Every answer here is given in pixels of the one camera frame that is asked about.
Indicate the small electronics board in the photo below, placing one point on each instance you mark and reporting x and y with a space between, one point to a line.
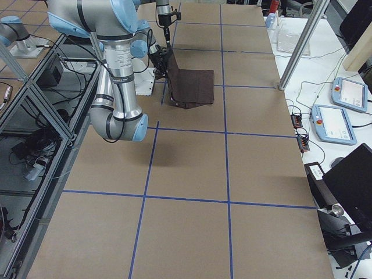
296 120

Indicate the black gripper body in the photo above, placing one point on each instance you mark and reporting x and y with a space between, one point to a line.
157 58
163 20

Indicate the dark brown t-shirt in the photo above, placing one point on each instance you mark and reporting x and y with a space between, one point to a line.
189 88

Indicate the aluminium frame rack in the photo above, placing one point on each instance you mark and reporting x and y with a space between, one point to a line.
42 126

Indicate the clear plastic bag sheet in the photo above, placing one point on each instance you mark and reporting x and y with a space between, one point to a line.
286 40

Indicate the black monitor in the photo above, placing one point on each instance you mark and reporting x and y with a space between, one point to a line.
350 183

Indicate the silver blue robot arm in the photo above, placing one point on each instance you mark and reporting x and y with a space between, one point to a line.
163 11
115 113

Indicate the aluminium frame post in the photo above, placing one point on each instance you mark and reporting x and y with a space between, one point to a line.
310 26

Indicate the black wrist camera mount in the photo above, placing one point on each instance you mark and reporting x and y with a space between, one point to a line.
177 15

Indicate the red cylinder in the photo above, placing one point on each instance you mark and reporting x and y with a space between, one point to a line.
274 6

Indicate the teach pendant tablet far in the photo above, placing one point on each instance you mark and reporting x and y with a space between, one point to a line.
350 94

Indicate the teach pendant tablet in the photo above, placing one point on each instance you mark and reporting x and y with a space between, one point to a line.
350 94
332 125

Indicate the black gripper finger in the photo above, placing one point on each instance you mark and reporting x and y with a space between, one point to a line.
166 35
168 38

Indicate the teach pendant tablet near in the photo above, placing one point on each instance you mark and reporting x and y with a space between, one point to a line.
332 125

